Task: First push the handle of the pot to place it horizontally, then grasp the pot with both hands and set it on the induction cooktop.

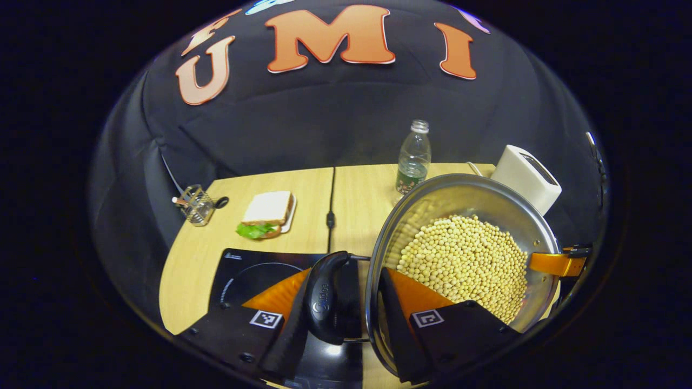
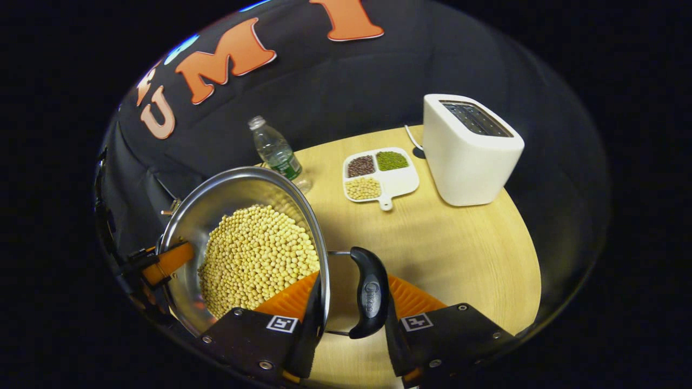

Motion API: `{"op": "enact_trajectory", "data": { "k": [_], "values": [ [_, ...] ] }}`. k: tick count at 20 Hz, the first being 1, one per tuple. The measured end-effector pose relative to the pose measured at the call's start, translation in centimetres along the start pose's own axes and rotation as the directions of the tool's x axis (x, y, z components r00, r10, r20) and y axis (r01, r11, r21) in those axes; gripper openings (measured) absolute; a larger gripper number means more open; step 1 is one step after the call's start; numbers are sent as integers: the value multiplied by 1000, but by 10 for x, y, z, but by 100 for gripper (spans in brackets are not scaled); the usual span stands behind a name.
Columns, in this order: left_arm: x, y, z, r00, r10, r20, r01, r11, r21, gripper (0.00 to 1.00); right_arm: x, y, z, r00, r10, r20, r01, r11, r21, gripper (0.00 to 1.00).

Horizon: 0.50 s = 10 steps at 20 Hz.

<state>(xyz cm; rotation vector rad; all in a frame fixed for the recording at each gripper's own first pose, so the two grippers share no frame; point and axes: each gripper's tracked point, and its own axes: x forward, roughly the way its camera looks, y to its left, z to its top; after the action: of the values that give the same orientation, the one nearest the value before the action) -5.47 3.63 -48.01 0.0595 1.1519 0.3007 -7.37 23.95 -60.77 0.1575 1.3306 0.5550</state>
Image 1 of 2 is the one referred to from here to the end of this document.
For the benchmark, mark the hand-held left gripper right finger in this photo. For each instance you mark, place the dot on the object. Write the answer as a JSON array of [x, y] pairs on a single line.
[[397, 329]]

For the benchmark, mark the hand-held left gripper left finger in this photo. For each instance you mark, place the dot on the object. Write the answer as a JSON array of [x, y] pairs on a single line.
[[289, 329]]

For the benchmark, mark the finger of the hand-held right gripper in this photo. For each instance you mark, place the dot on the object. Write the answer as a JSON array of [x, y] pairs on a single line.
[[557, 263]]

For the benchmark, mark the black induction cooktop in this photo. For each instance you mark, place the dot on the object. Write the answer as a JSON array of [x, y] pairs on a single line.
[[254, 270]]

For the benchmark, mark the pile of yellow soybeans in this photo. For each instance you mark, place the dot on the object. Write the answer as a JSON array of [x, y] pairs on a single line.
[[465, 259]]

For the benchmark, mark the white toaster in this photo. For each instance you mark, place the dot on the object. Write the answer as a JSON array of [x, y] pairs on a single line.
[[527, 175]]

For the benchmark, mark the sandwich with lettuce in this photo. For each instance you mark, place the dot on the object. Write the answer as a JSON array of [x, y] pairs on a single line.
[[265, 213]]

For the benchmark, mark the clear plastic water bottle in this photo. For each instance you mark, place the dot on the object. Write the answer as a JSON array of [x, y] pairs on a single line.
[[413, 162]]

